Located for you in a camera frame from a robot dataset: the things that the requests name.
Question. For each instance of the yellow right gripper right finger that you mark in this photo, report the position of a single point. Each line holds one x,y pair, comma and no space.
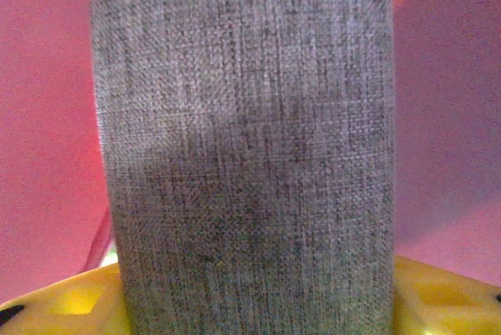
450,300

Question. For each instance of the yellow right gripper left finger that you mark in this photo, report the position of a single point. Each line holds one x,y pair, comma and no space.
58,303

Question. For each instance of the pink school backpack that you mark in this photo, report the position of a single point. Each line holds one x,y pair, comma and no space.
47,76

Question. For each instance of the grey fabric pencil case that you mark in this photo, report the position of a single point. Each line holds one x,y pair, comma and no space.
242,135

